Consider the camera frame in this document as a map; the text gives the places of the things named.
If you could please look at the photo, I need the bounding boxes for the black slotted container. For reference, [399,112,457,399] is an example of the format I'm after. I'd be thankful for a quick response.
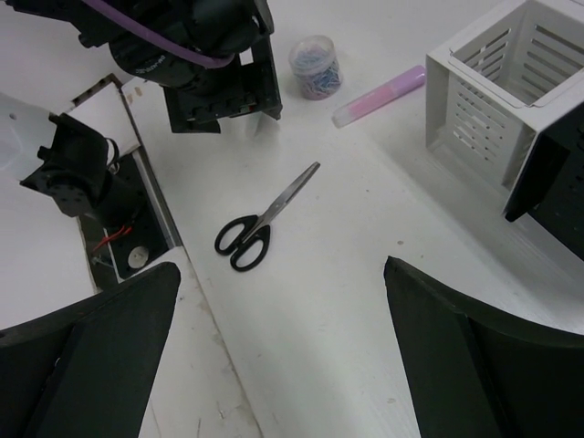
[504,105,583,258]

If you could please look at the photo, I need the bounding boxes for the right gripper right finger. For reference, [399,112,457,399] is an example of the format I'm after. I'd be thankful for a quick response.
[384,257,583,437]

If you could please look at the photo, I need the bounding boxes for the clear paperclip jar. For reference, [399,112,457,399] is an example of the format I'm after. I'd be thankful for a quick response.
[288,35,343,100]

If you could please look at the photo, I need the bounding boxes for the purple highlighter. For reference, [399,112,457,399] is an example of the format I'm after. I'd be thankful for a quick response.
[331,65,426,128]

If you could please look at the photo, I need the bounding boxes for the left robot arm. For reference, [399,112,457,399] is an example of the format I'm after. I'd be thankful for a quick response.
[9,1,282,133]

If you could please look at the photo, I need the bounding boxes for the black handled scissors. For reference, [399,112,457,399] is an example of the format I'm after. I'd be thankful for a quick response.
[214,162,320,273]

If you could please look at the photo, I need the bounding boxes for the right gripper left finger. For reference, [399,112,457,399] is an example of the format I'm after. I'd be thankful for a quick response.
[1,262,181,437]

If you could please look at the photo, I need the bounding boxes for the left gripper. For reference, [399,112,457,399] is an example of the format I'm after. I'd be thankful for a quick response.
[163,1,281,133]

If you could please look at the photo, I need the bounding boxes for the green highlighter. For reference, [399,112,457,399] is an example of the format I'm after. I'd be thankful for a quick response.
[245,112,269,139]

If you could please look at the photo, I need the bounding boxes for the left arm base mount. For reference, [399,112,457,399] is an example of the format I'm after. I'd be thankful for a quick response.
[21,114,174,288]

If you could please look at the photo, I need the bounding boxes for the white slotted container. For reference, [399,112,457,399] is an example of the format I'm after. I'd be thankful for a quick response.
[426,1,583,192]

